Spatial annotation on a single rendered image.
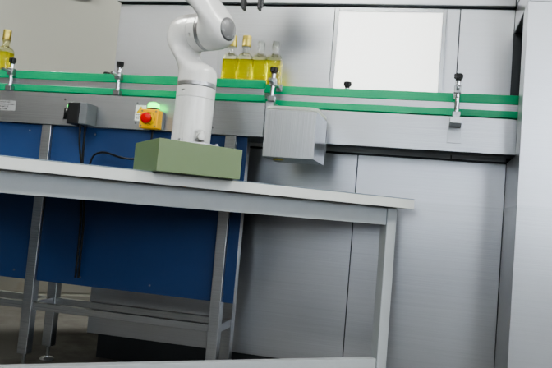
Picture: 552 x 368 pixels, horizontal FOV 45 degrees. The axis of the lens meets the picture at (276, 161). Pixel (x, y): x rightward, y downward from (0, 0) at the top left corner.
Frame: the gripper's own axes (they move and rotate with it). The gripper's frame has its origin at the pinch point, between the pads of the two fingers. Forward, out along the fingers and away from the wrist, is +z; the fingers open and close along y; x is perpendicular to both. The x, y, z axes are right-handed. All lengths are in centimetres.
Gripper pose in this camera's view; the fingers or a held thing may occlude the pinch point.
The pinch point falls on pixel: (251, 4)
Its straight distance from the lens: 236.2
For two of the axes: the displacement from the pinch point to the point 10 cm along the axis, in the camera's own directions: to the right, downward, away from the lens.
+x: -2.2, -0.9, -9.7
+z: -0.9, 9.9, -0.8
